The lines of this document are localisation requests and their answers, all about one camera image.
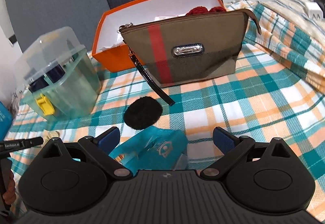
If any black fuzzy scrunchie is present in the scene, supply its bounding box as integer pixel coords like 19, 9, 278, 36
123, 96, 163, 130

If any teal wet wipes pack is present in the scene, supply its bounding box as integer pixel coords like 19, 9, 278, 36
109, 126, 188, 174

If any yellow box latch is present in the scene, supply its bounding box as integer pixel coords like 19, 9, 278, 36
35, 94, 55, 116

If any olive pouch with red stripe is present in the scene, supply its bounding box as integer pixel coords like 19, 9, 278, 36
119, 9, 261, 106

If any plaid teal orange blanket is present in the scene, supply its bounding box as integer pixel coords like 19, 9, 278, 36
5, 0, 324, 223

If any clear green plastic storage box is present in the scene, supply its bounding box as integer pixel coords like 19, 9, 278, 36
14, 27, 101, 121

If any red knitted item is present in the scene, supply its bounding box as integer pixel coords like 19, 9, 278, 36
186, 6, 226, 16

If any white power adapter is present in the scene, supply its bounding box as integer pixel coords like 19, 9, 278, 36
305, 2, 323, 20

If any person's left hand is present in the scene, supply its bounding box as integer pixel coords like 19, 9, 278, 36
3, 171, 16, 205

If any orange cardboard box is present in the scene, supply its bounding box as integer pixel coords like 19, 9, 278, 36
91, 0, 226, 73

